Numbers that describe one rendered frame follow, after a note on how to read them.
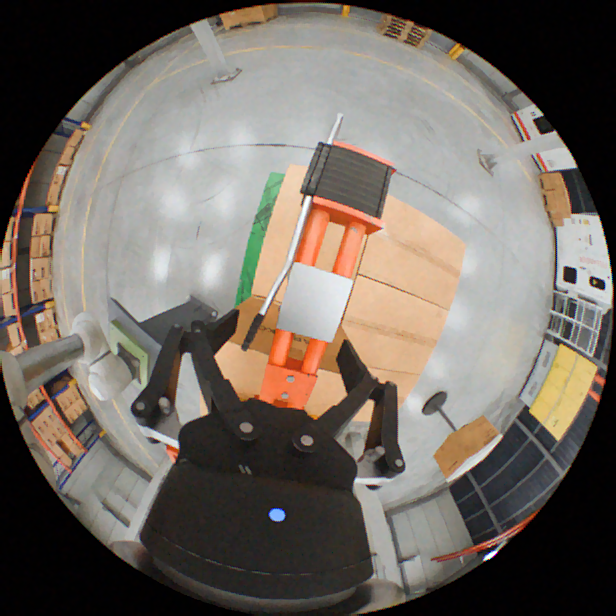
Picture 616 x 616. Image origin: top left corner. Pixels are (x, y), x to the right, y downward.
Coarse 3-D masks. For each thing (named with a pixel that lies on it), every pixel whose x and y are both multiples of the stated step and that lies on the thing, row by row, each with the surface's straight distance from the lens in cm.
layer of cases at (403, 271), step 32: (288, 192) 78; (288, 224) 73; (416, 224) 91; (320, 256) 72; (384, 256) 79; (416, 256) 88; (448, 256) 103; (256, 288) 75; (352, 288) 75; (384, 288) 80; (416, 288) 89; (448, 288) 104; (352, 320) 78; (384, 320) 84; (416, 320) 93; (384, 352) 91; (416, 352) 102
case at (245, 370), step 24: (240, 312) 55; (240, 336) 41; (264, 336) 44; (336, 336) 61; (216, 360) 42; (240, 360) 39; (264, 360) 38; (240, 384) 43; (336, 384) 41; (312, 408) 46
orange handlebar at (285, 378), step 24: (312, 216) 18; (312, 240) 18; (360, 240) 19; (312, 264) 18; (336, 264) 18; (288, 336) 19; (288, 360) 23; (312, 360) 20; (264, 384) 22; (288, 384) 22; (312, 384) 22
